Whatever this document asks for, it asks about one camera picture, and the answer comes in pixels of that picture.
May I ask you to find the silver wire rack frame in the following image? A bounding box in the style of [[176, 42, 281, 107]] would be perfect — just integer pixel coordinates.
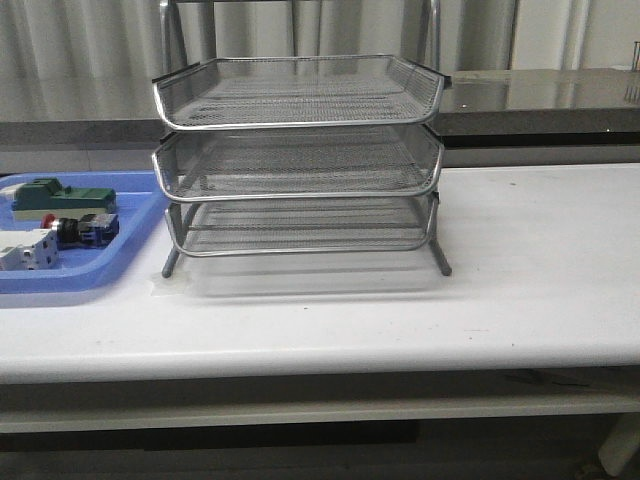
[[159, 1, 451, 277]]

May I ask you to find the white circuit breaker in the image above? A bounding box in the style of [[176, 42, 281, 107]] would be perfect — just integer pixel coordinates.
[[0, 228, 59, 271]]

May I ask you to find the grey stone counter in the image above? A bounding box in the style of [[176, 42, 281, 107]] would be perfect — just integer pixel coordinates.
[[1, 69, 639, 148]]

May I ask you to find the red emergency push button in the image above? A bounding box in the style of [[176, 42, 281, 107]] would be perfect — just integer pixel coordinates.
[[41, 213, 120, 248]]

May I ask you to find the green terminal block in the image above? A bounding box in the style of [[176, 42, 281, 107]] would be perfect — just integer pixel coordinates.
[[11, 177, 117, 220]]

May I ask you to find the blue plastic tray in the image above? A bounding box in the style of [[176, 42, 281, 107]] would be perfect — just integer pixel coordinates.
[[1, 170, 167, 294]]

